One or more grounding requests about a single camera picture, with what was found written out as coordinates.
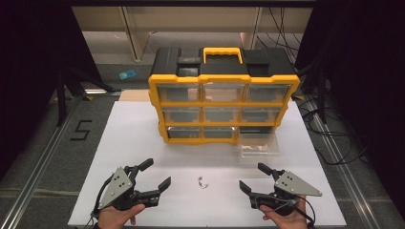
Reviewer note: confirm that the metal floor rail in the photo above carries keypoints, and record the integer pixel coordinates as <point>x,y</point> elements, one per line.
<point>41,162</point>
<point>340,165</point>

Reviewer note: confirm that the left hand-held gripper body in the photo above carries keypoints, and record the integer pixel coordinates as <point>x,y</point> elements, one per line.
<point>118,187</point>

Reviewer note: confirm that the white shelf frame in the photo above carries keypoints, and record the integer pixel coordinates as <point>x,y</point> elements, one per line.
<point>137,35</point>

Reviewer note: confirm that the person's left hand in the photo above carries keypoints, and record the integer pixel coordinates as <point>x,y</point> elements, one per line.
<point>114,218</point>

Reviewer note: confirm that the wooden board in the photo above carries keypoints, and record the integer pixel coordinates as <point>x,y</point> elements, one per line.
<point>133,95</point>

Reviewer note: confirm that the black curtain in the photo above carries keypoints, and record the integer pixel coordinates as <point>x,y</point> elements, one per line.
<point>31,63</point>
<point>366,79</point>

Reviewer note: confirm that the grid of clear drawers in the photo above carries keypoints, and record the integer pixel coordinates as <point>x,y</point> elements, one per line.
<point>219,114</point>

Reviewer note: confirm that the yellow black organizer cabinet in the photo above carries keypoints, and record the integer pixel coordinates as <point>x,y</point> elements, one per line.
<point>223,68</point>

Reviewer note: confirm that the blue card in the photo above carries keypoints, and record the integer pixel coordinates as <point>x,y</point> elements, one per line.
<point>127,74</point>

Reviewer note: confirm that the black metal stand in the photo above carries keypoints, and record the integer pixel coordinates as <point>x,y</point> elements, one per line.
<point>61,101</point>
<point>321,98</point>

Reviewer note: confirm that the person's right hand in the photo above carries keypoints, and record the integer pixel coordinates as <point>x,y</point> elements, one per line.
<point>286,221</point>

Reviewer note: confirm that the clear plastic drawer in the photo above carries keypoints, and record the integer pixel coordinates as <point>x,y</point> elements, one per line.
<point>259,148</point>

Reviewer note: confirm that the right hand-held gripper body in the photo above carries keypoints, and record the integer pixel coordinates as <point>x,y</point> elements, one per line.
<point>294,186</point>

